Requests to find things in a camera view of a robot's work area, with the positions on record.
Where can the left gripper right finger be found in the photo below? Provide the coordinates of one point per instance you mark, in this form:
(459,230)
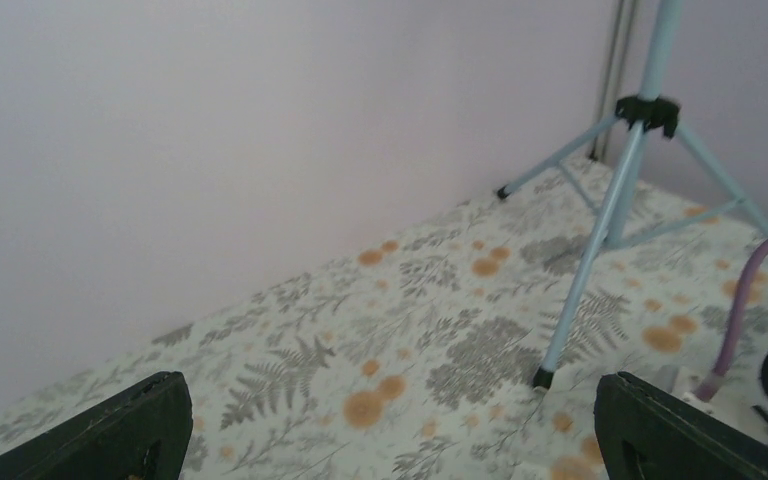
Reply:
(646,433)

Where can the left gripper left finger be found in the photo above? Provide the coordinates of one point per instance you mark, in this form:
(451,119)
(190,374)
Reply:
(143,432)

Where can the floral patterned table mat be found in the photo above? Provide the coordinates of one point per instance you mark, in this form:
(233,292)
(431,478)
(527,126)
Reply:
(413,358)

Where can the light blue music stand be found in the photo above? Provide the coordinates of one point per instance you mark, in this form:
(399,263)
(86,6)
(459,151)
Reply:
(645,112)

